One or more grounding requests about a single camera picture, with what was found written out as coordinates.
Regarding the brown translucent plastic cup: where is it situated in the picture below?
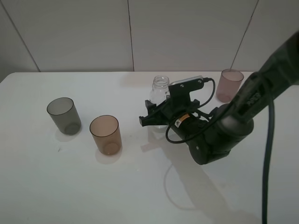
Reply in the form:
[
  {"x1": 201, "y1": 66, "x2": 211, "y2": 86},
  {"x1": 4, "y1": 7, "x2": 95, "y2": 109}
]
[{"x1": 89, "y1": 115, "x2": 122, "y2": 155}]

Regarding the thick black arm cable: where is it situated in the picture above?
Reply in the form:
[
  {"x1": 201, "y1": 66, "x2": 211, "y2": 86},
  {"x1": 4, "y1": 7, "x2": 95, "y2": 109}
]
[{"x1": 261, "y1": 98, "x2": 276, "y2": 224}]

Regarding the clear plastic water bottle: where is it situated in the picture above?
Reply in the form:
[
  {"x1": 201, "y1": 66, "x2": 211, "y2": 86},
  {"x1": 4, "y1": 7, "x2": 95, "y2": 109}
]
[{"x1": 149, "y1": 75, "x2": 171, "y2": 133}]

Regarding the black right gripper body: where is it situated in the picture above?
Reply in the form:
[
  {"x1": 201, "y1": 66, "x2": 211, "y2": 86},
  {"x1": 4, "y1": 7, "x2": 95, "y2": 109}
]
[{"x1": 162, "y1": 100, "x2": 212, "y2": 142}]

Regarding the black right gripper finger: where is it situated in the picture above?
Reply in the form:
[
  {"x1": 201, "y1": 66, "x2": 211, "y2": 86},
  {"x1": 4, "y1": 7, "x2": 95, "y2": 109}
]
[
  {"x1": 139, "y1": 111, "x2": 169, "y2": 127},
  {"x1": 145, "y1": 100, "x2": 167, "y2": 113}
]

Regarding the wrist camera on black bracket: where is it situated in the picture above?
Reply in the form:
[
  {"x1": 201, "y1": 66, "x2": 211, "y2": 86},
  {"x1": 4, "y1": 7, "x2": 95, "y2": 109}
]
[{"x1": 168, "y1": 76, "x2": 204, "y2": 110}]

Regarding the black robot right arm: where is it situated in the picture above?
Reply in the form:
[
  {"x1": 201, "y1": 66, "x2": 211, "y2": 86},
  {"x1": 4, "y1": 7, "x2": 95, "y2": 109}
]
[{"x1": 139, "y1": 33, "x2": 299, "y2": 165}]

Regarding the pink translucent plastic cup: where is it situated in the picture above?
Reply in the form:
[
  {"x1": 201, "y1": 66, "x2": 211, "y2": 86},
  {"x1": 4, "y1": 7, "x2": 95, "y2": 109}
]
[{"x1": 216, "y1": 69, "x2": 244, "y2": 103}]

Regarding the grey translucent plastic cup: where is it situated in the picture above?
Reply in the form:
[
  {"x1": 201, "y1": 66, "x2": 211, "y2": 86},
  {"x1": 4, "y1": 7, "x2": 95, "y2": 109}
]
[{"x1": 47, "y1": 97, "x2": 82, "y2": 135}]

